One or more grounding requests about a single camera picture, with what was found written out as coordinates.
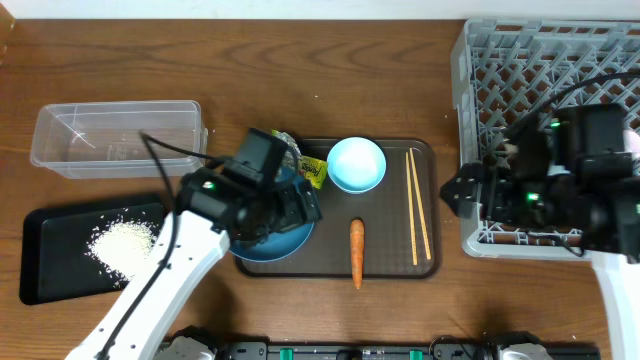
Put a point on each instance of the pile of white rice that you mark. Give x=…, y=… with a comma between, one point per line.
x=120, y=246

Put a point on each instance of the orange carrot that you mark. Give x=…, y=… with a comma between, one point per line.
x=357, y=238

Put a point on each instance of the yellow green snack wrapper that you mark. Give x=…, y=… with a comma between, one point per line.
x=314, y=170

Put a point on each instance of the pink cup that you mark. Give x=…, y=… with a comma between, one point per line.
x=632, y=145

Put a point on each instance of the dark blue bowl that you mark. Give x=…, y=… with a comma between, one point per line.
x=276, y=246

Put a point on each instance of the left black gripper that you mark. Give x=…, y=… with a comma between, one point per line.
x=301, y=212

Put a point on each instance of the black tray bin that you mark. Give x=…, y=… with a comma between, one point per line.
x=53, y=264

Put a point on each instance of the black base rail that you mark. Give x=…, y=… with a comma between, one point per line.
x=196, y=343

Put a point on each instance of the light blue bowl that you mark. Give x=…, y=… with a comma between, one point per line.
x=356, y=165

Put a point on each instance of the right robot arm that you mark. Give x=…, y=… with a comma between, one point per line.
x=606, y=212

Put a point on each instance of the crumpled aluminium foil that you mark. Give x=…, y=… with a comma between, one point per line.
x=291, y=159

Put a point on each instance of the brown serving tray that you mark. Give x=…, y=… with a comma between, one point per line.
x=384, y=211

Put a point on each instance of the clear plastic bin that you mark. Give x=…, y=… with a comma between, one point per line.
x=101, y=139

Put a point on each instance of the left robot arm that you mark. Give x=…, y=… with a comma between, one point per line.
x=212, y=213

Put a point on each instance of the wooden chopstick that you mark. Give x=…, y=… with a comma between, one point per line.
x=418, y=195
x=411, y=211

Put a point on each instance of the grey dishwasher rack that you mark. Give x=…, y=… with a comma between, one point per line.
x=503, y=68

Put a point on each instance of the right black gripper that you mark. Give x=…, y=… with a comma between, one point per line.
x=498, y=177

